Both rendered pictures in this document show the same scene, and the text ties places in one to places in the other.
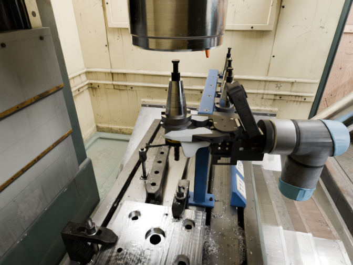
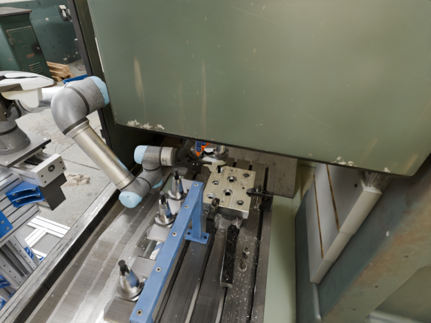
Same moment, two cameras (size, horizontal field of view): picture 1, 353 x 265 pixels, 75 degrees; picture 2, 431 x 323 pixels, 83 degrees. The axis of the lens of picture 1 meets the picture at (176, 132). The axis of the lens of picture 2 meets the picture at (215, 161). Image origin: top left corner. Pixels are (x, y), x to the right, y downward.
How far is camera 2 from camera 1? 1.26 m
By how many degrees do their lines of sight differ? 112
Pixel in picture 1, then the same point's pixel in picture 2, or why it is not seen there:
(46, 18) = (394, 204)
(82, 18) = not seen: outside the picture
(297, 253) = (136, 233)
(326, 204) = (54, 295)
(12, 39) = not seen: hidden behind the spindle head
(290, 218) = (118, 257)
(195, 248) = (208, 186)
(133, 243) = (238, 190)
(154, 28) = not seen: hidden behind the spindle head
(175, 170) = (213, 273)
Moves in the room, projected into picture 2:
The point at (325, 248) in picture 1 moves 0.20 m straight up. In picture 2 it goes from (113, 236) to (104, 211)
